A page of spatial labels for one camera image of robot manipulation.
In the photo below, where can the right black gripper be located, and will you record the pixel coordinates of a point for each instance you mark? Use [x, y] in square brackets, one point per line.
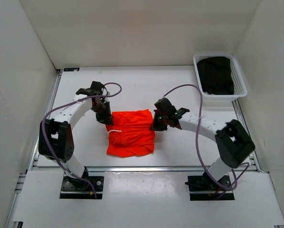
[156, 126]

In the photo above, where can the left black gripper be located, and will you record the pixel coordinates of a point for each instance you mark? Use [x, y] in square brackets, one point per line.
[107, 118]

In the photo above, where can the orange shorts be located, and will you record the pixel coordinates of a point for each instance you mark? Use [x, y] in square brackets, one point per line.
[130, 135]

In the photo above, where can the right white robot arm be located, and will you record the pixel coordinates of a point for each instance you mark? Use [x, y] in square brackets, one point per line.
[233, 142]

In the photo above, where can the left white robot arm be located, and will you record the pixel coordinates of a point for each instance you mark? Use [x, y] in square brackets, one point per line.
[55, 134]

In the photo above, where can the black folded shorts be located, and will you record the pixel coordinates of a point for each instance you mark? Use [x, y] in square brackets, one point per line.
[215, 76]

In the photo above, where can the white plastic basket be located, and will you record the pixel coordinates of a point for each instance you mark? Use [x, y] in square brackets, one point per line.
[240, 89]

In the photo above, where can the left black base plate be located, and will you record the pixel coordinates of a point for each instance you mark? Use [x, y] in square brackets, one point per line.
[76, 189]

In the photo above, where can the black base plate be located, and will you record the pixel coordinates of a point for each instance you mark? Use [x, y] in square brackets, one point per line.
[76, 189]
[202, 188]

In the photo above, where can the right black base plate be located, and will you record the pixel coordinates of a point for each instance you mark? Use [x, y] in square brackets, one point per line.
[202, 188]

